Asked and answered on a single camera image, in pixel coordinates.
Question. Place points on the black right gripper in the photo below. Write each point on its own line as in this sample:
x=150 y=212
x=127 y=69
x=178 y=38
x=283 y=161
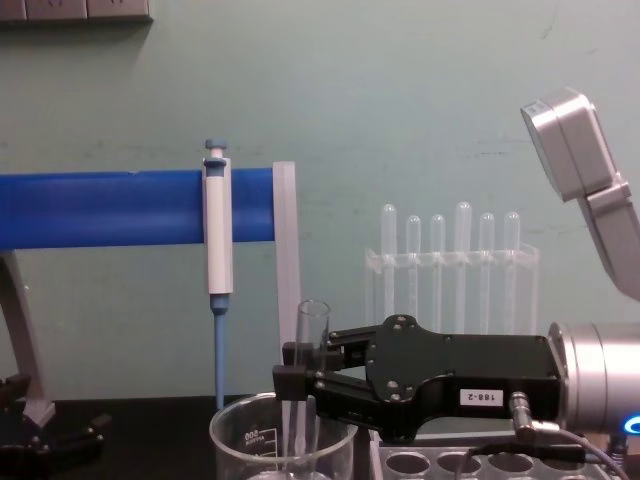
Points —
x=480 y=365

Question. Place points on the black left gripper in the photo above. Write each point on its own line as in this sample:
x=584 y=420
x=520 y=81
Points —
x=20 y=450

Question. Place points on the clear glass test tube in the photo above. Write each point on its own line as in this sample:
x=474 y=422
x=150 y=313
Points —
x=312 y=330

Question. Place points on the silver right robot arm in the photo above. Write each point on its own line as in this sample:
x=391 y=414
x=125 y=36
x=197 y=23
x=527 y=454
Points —
x=595 y=380

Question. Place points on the grey test tube rack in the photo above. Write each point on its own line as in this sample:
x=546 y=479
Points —
x=433 y=449

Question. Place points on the clear glass beaker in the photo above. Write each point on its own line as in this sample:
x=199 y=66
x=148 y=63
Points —
x=235 y=440

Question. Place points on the clear plastic dropper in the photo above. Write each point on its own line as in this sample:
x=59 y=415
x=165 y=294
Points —
x=486 y=240
x=463 y=230
x=437 y=240
x=413 y=240
x=388 y=235

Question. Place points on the blue and white pipette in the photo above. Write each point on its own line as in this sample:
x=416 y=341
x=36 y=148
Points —
x=219 y=235

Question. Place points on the clear acrylic dropper rack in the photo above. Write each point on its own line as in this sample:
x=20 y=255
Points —
x=527 y=280

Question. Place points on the blue pipette stand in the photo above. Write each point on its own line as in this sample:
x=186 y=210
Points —
x=100 y=210

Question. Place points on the grey wall socket panel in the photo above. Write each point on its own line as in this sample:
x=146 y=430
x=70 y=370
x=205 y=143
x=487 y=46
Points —
x=75 y=9

